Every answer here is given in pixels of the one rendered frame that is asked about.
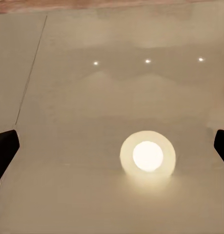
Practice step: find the coffee table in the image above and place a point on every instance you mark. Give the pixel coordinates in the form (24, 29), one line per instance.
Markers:
(116, 111)

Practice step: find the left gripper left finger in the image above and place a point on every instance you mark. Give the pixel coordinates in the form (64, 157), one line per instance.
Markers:
(9, 145)

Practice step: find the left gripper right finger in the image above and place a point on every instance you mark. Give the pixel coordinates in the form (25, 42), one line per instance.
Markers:
(219, 143)

